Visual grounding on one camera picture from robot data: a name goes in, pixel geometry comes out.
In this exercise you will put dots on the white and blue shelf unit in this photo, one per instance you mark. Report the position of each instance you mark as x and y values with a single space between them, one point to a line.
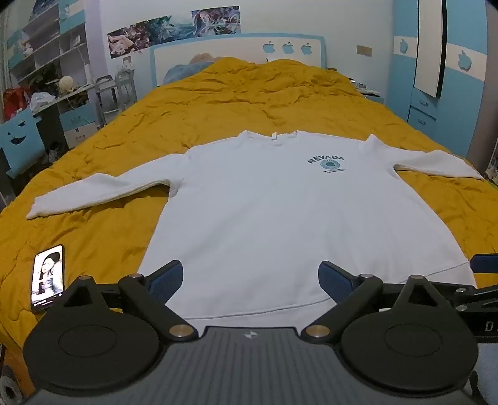
46 43

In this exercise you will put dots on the white plastic bag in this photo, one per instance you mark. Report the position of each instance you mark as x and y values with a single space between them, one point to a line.
42 100

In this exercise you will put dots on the blue smiley-face chair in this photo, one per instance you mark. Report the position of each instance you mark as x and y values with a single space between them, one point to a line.
19 142

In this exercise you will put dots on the blue-purple anime wall poster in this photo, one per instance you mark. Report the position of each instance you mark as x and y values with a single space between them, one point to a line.
216 19

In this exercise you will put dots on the black-framed wall mirror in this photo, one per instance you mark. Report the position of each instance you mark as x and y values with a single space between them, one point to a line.
428 46

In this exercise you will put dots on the brown wall switch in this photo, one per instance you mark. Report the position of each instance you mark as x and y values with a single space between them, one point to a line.
364 50

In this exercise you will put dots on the blue and white wardrobe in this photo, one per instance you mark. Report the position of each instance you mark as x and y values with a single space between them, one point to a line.
463 101

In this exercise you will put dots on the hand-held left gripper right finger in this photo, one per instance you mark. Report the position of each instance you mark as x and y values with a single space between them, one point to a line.
334 281

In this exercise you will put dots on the pink-toned anime wall poster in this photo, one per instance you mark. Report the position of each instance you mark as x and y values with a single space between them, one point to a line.
126 41

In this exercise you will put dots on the black smartphone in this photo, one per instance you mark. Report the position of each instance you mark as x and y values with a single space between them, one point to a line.
47 278

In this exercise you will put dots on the white and blue desk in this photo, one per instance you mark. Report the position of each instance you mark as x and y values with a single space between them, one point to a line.
74 117

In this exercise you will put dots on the peach pillow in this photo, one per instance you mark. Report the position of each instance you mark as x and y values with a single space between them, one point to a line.
200 58

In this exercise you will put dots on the grey chair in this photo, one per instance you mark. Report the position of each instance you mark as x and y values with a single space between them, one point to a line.
116 95

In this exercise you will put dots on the cluttered nightstand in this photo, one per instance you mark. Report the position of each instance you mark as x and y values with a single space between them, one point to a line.
367 90

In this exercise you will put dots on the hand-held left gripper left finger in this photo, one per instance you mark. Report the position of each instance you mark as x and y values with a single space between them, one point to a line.
168 277

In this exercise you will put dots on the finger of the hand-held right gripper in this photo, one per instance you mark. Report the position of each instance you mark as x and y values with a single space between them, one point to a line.
484 263
476 296

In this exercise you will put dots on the red bag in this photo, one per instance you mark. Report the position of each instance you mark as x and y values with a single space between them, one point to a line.
13 103

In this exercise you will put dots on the white blue-edged headboard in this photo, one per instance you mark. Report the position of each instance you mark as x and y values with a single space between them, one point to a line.
241 50

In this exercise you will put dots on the yellow bedspread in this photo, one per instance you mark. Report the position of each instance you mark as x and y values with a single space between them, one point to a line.
233 105

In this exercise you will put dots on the pair of shoes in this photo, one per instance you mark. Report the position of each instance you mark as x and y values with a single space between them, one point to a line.
52 152

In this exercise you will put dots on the blue pillow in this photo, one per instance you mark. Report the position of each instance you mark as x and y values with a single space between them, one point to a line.
183 72

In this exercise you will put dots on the white printed sweatshirt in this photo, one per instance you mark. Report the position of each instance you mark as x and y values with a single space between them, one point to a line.
253 214

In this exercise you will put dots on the white round ball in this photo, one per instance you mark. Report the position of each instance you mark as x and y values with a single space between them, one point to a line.
66 83

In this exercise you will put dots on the teal anime wall poster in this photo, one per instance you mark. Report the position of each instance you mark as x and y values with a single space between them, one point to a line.
165 28

